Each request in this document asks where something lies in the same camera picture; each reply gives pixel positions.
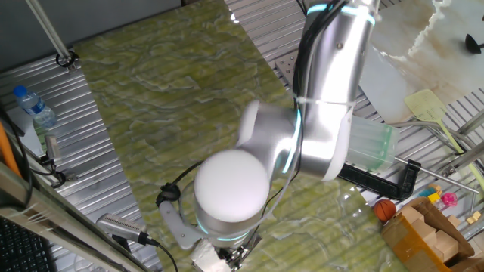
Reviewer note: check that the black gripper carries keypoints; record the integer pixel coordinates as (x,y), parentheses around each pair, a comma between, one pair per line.
(242,249)

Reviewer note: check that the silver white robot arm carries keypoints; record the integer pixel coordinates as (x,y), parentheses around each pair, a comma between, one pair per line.
(329,75)

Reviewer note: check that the small orange basketball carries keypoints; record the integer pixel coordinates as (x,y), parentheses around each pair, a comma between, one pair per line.
(384,210)

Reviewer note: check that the black C-clamp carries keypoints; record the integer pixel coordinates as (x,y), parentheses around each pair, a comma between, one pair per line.
(382,185)

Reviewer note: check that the brown cardboard box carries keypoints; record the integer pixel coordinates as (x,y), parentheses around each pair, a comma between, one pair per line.
(408,249)

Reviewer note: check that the translucent plastic box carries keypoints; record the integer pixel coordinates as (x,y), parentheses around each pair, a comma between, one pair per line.
(374,145)

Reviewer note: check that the light wooden block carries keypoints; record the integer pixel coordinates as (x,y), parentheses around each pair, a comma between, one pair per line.
(423,230)
(447,245)
(412,214)

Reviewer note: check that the grey desk edge beam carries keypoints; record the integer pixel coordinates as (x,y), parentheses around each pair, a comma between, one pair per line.
(56,228)

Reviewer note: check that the green marble pattern mat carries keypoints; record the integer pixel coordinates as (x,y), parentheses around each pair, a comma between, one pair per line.
(159,75)

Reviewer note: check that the yellow blue toy block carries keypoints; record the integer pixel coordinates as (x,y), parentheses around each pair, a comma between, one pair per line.
(431,194)

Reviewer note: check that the pink toy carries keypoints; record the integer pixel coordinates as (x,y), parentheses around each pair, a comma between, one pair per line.
(449,199)

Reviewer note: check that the black keyboard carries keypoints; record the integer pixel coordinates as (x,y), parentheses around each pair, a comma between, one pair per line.
(22,249)

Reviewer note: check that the yellow-green spatula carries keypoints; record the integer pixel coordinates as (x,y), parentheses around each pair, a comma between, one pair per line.
(427,107)

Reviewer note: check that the small yellow block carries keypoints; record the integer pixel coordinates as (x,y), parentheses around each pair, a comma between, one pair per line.
(474,217)

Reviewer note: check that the white marble pattern sheet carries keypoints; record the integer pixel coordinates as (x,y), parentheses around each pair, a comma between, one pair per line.
(401,56)

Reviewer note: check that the clear water bottle blue cap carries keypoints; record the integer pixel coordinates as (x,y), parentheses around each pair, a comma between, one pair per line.
(36,107)

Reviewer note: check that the orange pole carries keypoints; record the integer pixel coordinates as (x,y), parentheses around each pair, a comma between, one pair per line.
(7,151)

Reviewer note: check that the black ladle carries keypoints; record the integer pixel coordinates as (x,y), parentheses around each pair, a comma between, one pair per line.
(473,44)

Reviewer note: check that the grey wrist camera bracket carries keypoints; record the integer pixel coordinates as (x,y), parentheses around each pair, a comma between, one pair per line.
(175,226)

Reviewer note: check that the silver depth camera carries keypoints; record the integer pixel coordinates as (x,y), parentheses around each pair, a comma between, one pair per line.
(53,147)
(119,226)

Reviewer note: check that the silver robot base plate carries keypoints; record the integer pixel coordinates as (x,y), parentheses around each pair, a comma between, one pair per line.
(287,70)

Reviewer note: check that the aluminium frame bar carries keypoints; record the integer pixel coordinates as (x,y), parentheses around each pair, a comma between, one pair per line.
(470,122)
(463,160)

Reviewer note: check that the metal camera pole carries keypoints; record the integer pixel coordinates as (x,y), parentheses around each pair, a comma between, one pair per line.
(49,32)

